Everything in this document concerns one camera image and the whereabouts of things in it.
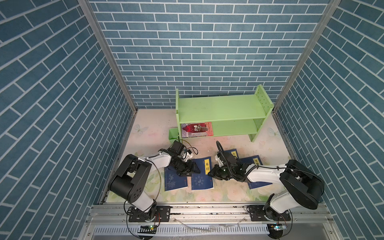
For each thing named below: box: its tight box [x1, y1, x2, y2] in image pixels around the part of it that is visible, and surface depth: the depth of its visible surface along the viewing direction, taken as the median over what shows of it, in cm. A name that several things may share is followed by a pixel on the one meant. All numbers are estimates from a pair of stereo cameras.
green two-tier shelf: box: [175, 84, 274, 142], surface depth 90 cm
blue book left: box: [164, 166, 188, 192], surface depth 84 cm
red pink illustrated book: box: [181, 122, 214, 138], surface depth 93 cm
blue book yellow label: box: [191, 156, 214, 191], surface depth 86 cm
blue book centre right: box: [223, 148, 239, 159], surface depth 98 cm
